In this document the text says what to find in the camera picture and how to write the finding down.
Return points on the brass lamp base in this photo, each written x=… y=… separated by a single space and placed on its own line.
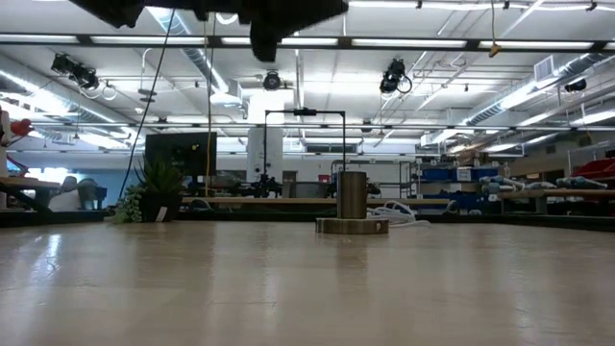
x=352 y=197

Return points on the white pillar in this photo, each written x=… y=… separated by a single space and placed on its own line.
x=264 y=144

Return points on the black computer monitor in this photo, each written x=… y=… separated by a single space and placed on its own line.
x=180 y=154

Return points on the black overhead light bar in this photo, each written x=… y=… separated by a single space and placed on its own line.
x=471 y=44

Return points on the long wooden workbench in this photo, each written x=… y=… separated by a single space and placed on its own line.
x=288 y=201

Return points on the yellow hanging plug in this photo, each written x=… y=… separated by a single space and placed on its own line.
x=495 y=49

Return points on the blue storage bin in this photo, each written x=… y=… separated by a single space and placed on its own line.
x=437 y=174

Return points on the potted green plant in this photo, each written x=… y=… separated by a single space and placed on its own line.
x=161 y=202

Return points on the white ceiling air vent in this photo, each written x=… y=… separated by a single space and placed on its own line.
x=544 y=68

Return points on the wooden table with black legs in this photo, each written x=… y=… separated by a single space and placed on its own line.
x=24 y=183

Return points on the wooden table with grey legs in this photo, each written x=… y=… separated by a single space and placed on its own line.
x=552 y=193

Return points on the red storage bin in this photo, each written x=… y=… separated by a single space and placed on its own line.
x=596 y=169

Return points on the black ceiling-mounted camera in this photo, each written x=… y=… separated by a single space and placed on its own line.
x=391 y=79
x=272 y=81
x=81 y=76

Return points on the black gantry frame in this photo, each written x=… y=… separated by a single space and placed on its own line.
x=305 y=112

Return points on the black aluminium table frame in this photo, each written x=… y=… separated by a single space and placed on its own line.
x=48 y=217

